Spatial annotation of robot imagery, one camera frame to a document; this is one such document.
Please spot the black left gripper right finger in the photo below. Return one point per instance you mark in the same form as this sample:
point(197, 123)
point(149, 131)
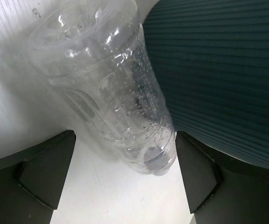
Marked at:
point(221, 189)

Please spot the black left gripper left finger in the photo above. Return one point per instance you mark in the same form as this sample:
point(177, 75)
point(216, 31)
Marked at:
point(32, 180)

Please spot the clear unlabelled plastic bottle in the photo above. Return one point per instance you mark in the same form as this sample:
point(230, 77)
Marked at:
point(92, 53)

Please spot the dark teal plastic bin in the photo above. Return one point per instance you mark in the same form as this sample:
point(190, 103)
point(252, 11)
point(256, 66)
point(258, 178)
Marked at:
point(211, 60)

